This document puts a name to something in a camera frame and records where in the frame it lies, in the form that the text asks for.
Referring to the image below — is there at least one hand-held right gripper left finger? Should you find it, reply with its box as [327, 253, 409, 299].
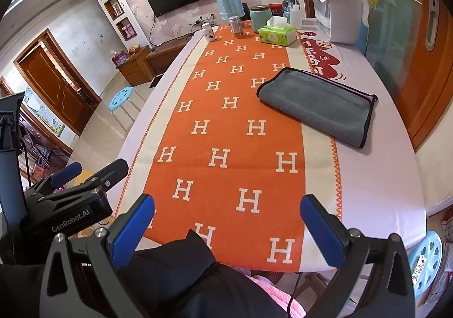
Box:
[39, 193, 156, 318]

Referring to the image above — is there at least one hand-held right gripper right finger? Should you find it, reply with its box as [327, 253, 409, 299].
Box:
[300, 194, 415, 318]

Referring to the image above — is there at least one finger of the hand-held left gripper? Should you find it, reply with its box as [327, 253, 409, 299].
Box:
[53, 158, 129, 196]
[24, 161, 83, 199]

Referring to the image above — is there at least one grey towel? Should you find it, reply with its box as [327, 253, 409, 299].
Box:
[257, 67, 379, 149]

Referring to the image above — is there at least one person's black garment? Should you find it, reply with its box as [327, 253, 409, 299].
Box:
[115, 229, 287, 318]

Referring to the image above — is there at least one white tablecloth with red print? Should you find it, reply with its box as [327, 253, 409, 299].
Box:
[117, 18, 427, 273]

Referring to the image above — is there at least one pink cloth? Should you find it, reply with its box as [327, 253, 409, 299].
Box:
[244, 274, 307, 318]

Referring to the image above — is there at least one blue round stool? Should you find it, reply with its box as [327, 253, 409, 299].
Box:
[109, 87, 146, 131]
[407, 230, 443, 308]

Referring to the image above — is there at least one brown wooden door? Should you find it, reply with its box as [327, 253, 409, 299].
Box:
[14, 29, 103, 136]

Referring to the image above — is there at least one wooden television cabinet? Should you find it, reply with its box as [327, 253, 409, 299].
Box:
[115, 33, 193, 86]

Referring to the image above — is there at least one orange printed table runner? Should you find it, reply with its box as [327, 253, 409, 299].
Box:
[117, 20, 342, 272]

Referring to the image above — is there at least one wooden sliding door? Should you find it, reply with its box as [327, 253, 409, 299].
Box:
[394, 0, 453, 152]

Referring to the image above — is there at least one glass jar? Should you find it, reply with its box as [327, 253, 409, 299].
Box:
[228, 16, 244, 40]

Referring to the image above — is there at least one green tissue pack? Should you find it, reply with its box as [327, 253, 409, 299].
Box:
[258, 16, 298, 47]

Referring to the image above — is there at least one light blue plastic cup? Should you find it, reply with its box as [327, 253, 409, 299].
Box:
[213, 0, 245, 21]

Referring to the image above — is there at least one teal lidded jar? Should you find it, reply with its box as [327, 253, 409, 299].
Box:
[250, 5, 274, 34]

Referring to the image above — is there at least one white water dispenser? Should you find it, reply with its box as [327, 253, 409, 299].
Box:
[311, 0, 370, 44]

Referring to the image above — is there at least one white squeeze bottle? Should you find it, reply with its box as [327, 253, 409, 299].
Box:
[289, 0, 303, 30]

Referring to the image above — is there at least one wall poster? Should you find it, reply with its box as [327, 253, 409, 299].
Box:
[23, 89, 66, 136]

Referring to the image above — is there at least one black cable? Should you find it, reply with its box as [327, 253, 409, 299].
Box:
[285, 270, 308, 318]

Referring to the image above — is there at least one white wall niche shelf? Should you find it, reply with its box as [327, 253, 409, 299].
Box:
[94, 0, 138, 40]

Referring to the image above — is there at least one silver door handle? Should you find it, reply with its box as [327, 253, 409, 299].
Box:
[425, 0, 439, 52]

